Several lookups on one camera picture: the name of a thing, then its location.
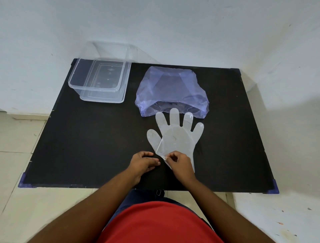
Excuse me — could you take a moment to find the person's left hand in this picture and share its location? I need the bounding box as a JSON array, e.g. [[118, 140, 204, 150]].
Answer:
[[127, 151, 161, 186]]

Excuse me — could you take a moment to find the purple plastic bag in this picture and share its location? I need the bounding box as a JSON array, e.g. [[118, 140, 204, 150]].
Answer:
[[135, 66, 209, 119]]

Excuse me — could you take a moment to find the clear plastic container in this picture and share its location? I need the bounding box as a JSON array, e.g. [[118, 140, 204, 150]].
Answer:
[[68, 58, 132, 103]]

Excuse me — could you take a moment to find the person's right hand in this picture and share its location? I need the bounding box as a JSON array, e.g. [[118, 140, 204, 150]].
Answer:
[[165, 151, 197, 187]]

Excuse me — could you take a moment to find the clear plastic disposable glove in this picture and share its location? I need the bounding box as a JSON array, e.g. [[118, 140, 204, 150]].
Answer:
[[146, 108, 204, 173]]

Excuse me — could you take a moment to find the red shirt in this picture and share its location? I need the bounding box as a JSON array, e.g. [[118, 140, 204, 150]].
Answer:
[[96, 201, 225, 243]]

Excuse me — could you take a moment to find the clear plastic container lid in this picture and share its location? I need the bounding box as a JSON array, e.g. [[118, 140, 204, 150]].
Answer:
[[79, 41, 160, 66]]

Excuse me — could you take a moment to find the person's right forearm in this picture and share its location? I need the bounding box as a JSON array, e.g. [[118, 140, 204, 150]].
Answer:
[[184, 178, 277, 243]]

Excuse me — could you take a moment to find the blue table corner cap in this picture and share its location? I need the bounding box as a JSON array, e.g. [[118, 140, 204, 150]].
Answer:
[[264, 179, 280, 195], [18, 173, 33, 188]]

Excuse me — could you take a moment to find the person's left forearm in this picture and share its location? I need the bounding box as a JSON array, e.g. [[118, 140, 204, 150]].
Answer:
[[27, 172, 142, 243]]

